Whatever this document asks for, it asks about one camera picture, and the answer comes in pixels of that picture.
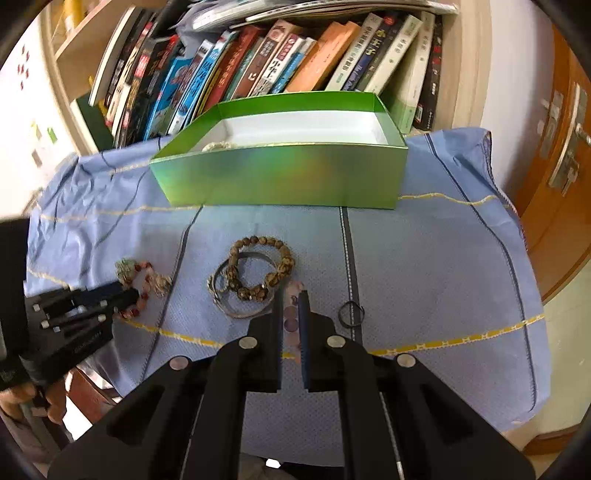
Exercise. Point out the wooden bookshelf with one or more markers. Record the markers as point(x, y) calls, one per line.
point(151, 80)

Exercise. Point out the green cardboard box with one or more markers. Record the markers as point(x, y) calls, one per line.
point(318, 148)

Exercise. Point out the silver door handle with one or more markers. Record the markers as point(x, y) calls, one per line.
point(563, 133)

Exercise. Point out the silver bangle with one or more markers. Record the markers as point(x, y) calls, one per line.
point(232, 296)

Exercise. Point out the dark green book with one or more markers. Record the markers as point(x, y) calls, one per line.
point(95, 123)

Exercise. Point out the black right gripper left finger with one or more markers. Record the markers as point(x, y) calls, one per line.
point(249, 364)

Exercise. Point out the wooden door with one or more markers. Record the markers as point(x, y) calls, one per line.
point(553, 201)

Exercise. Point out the yellow bottle on shelf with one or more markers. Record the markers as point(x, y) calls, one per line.
point(73, 13)

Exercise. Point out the blue striped cloth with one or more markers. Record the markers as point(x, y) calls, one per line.
point(445, 275)

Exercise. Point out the stack of flat magazines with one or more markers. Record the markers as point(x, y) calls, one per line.
point(210, 15)

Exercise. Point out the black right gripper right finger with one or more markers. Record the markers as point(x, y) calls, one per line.
point(333, 363)

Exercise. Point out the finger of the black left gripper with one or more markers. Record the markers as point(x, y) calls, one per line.
point(60, 319)
point(68, 299)

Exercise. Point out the orange book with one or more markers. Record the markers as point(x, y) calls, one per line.
point(323, 56)

